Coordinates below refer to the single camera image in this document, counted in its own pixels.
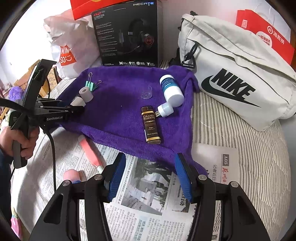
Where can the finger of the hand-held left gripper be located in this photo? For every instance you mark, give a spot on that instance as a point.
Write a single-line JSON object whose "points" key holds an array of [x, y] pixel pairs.
{"points": [[74, 111], [60, 104]]}

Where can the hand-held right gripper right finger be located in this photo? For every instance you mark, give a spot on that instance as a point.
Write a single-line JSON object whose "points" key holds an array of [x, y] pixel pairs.
{"points": [[183, 178]]}

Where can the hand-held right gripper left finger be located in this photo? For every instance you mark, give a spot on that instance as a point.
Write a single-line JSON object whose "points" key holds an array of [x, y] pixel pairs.
{"points": [[116, 178]]}

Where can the white charger adapter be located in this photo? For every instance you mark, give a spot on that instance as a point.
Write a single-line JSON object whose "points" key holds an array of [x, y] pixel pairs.
{"points": [[77, 102]]}

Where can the small grey tape roll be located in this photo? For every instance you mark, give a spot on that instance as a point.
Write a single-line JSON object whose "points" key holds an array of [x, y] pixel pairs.
{"points": [[86, 94]]}

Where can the black and gold lighter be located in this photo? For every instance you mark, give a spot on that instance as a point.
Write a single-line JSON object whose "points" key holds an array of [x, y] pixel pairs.
{"points": [[151, 125]]}

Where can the white plug-in night light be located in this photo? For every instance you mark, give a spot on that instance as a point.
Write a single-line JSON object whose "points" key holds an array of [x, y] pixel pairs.
{"points": [[167, 110]]}

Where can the clear plastic dome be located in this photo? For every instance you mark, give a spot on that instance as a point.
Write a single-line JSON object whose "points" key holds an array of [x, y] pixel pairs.
{"points": [[146, 93]]}

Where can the person's left hand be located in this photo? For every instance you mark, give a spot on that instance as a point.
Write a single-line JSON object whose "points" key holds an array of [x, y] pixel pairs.
{"points": [[7, 139]]}

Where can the green binder clip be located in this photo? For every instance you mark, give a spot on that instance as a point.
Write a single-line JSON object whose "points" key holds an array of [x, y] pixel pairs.
{"points": [[91, 85]]}

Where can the purple plush toy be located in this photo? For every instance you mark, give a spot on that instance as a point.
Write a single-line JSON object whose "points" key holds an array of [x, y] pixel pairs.
{"points": [[16, 95]]}

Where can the pink tube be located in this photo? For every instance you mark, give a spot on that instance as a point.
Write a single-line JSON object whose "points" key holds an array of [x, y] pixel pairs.
{"points": [[90, 150]]}

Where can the wooden furniture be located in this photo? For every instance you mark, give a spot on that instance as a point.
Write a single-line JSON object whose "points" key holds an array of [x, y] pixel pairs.
{"points": [[20, 82]]}

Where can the pink roll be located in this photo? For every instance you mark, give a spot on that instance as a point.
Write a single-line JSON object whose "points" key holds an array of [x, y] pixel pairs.
{"points": [[72, 175]]}

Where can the newspaper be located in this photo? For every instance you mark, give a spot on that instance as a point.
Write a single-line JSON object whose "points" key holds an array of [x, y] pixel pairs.
{"points": [[148, 215]]}

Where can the purple towel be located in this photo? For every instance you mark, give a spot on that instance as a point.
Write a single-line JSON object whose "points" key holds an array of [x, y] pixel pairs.
{"points": [[124, 120]]}

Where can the white plastic shopping bag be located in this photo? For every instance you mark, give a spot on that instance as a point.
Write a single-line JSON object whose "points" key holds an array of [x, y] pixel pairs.
{"points": [[74, 41]]}

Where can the white bottle with blue label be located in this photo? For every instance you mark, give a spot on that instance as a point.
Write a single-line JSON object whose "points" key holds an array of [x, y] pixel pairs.
{"points": [[171, 89]]}

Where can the black headphone box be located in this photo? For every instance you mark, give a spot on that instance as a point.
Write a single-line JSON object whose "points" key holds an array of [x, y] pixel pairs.
{"points": [[129, 34]]}

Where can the red cardboard box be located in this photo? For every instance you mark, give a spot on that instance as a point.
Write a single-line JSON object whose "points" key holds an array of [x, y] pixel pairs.
{"points": [[92, 8]]}

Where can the white sling bag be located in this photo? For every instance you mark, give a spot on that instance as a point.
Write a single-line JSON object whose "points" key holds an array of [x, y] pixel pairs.
{"points": [[231, 58]]}

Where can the red paper bag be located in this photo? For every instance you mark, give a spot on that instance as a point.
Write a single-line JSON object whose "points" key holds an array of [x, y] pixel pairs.
{"points": [[266, 30]]}

